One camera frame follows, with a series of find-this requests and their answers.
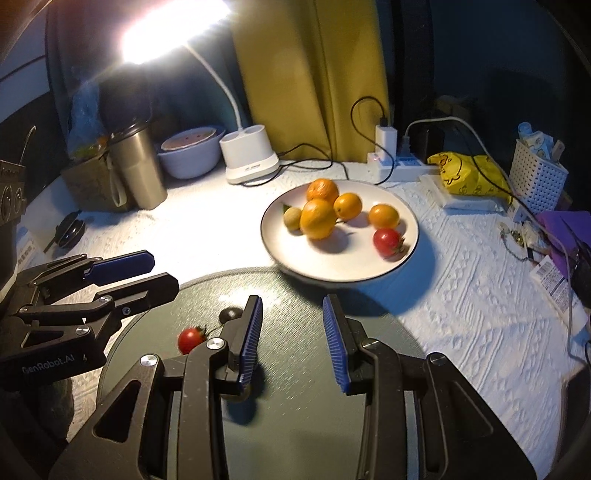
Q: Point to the large orange with leaf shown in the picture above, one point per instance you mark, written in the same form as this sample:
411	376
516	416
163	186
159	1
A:
318	218

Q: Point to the small orange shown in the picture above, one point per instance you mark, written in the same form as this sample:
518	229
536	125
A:
347	205

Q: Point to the dark cherry tomato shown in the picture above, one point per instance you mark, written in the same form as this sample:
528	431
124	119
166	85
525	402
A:
229	315

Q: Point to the white printed box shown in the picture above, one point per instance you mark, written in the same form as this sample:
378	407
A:
27	249

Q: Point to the white plate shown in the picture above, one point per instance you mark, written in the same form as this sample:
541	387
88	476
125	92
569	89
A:
351	264

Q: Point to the large orange with stem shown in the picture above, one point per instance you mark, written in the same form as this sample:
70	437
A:
323	189

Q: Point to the white flat package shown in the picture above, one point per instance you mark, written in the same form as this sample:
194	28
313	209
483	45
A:
461	202

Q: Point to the black power adapter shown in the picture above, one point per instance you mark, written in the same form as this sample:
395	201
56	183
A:
427	141

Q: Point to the small green citrus fruit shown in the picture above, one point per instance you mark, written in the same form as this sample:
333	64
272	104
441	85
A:
292	218

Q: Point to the white printed packet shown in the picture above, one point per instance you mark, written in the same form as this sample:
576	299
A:
554	286

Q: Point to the clear plastic bag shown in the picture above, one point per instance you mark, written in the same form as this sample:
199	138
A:
87	120

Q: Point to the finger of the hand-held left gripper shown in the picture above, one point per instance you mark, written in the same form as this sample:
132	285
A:
122	267
147	288

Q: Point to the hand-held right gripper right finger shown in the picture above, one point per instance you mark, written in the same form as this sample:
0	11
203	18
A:
334	346

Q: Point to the white desk lamp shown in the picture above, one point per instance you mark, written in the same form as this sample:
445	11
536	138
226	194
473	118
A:
249	157

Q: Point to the white basket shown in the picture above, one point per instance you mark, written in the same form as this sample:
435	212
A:
538	177

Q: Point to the red cherry tomato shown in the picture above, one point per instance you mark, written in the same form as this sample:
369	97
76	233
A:
190	340
387	242

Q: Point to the white power strip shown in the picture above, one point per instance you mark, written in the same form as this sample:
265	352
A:
401	167

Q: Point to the small yellow citrus fruit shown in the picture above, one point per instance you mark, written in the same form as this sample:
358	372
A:
383	215

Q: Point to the white tablecloth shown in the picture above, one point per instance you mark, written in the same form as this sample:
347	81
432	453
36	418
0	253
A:
461	300

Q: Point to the white charger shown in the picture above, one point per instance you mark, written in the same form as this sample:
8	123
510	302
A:
385	138

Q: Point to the yellow snack bag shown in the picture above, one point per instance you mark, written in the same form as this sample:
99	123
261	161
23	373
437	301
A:
466	177

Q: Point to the black round case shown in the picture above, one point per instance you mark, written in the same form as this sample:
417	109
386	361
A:
67	230

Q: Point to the steel tumbler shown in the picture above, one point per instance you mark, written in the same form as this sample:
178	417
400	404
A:
138	170

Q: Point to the yellow curtain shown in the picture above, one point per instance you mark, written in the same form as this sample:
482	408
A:
314	83

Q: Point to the grey round tray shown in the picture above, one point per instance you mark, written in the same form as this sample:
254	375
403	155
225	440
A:
291	323

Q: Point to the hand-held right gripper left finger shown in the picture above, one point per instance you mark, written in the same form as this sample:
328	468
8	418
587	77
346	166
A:
251	344

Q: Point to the purple bowl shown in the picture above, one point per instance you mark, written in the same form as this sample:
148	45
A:
189	159

